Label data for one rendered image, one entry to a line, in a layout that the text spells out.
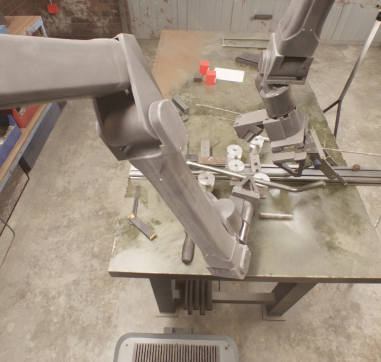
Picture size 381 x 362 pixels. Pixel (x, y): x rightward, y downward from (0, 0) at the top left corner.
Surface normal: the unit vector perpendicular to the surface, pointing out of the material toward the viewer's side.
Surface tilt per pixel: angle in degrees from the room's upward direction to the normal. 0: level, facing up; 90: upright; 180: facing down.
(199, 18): 90
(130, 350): 0
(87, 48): 58
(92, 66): 63
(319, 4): 105
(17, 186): 90
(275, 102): 89
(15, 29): 0
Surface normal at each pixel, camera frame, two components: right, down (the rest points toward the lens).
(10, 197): 1.00, 0.03
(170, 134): 0.86, -0.07
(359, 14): -0.03, 0.76
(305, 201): 0.01, -0.65
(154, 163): -0.31, 0.72
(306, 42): -0.02, 0.91
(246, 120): -0.47, -0.69
